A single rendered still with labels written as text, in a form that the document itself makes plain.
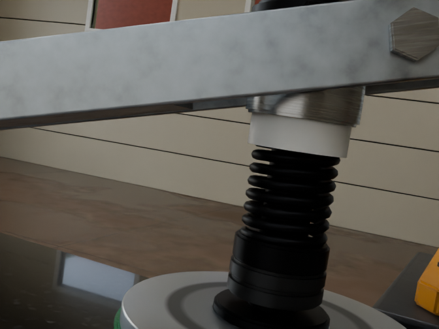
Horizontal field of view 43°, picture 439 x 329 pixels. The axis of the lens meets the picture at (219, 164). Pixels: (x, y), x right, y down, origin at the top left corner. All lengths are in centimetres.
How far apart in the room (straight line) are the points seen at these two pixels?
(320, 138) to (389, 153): 601
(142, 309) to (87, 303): 9
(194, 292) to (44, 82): 19
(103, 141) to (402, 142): 380
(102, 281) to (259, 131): 23
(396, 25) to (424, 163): 602
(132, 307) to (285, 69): 19
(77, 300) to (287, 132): 23
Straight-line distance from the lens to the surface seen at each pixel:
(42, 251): 62
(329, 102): 37
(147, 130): 733
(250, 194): 39
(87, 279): 54
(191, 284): 46
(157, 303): 41
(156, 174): 727
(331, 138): 37
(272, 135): 37
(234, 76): 34
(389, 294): 100
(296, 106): 36
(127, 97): 35
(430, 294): 95
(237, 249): 39
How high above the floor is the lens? 98
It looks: 4 degrees down
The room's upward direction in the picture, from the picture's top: 8 degrees clockwise
